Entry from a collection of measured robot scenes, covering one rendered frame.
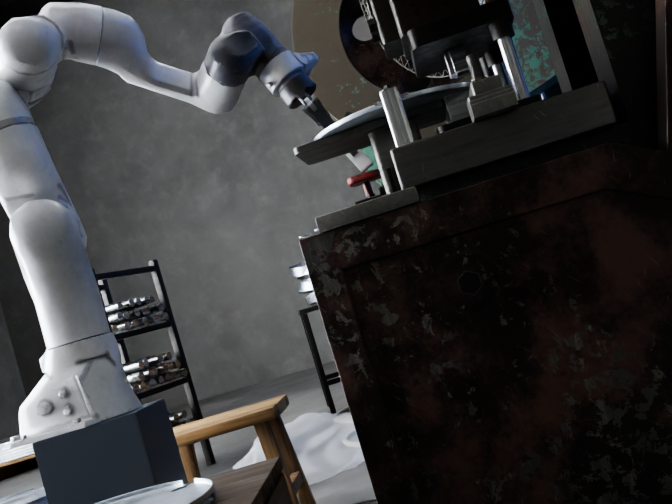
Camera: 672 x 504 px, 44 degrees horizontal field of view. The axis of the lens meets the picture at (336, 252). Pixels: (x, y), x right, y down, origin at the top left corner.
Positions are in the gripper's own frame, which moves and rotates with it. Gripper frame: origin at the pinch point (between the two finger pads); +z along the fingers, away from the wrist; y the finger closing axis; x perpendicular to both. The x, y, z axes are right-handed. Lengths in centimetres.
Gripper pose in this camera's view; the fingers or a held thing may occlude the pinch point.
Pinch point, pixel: (356, 155)
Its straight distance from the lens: 171.1
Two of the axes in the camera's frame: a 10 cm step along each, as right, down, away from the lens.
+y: -1.3, -0.2, -9.9
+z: 6.6, 7.4, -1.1
